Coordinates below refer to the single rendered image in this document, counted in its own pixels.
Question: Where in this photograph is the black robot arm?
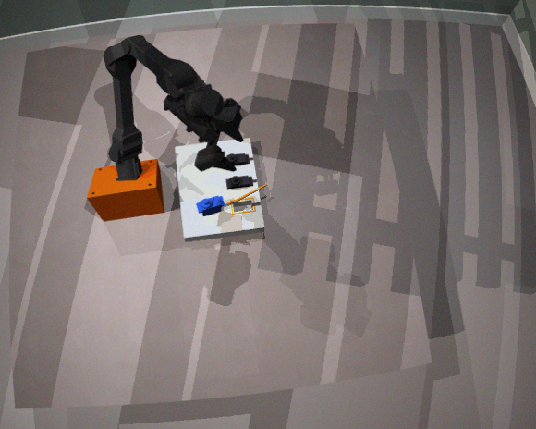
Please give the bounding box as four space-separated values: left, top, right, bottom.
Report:
103 35 243 181

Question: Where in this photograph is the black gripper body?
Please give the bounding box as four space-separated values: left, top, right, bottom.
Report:
186 117 223 172

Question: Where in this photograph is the blue micro servo with orange cable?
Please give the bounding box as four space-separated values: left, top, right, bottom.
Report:
196 184 266 216

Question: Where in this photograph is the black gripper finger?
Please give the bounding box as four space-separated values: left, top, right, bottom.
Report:
213 151 237 171
224 129 243 142

